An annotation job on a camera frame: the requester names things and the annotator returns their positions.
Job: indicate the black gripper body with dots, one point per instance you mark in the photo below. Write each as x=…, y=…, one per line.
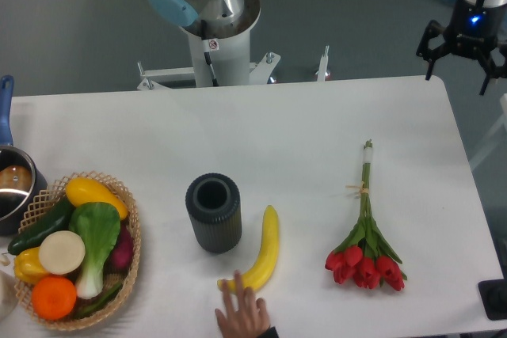
x=472, y=31

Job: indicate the person's hand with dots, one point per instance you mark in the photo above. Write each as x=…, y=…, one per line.
x=247, y=317

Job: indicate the yellow banana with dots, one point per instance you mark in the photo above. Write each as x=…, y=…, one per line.
x=263, y=267

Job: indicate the yellow bell pepper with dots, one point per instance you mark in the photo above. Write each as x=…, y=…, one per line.
x=28, y=268

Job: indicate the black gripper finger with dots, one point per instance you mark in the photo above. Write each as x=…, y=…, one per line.
x=429, y=54
x=486, y=61

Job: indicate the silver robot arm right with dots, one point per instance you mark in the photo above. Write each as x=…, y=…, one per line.
x=492, y=3

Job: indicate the dark grey ribbed vase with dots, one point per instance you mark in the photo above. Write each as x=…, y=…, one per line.
x=213, y=204

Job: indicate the blue handled saucepan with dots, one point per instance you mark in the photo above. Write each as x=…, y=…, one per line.
x=21, y=180

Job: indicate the white round radish slice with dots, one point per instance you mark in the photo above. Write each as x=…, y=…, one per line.
x=62, y=252

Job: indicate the dark green pepper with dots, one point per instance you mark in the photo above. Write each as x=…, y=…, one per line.
x=99, y=303

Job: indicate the yellow squash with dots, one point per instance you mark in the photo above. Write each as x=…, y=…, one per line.
x=81, y=190

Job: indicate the red tulip bouquet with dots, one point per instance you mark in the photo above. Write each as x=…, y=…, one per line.
x=365, y=256

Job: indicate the black device table edge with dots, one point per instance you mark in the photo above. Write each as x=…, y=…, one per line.
x=493, y=296

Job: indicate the green bok choy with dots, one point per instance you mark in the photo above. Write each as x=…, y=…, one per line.
x=98, y=225

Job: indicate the green cucumber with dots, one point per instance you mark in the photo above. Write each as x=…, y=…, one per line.
x=54, y=220

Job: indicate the purple red onion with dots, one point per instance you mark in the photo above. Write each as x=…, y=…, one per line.
x=122, y=254

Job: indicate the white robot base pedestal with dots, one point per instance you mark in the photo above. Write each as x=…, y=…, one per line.
x=215, y=62

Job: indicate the orange fruit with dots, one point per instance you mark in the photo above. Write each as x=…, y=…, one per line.
x=53, y=297

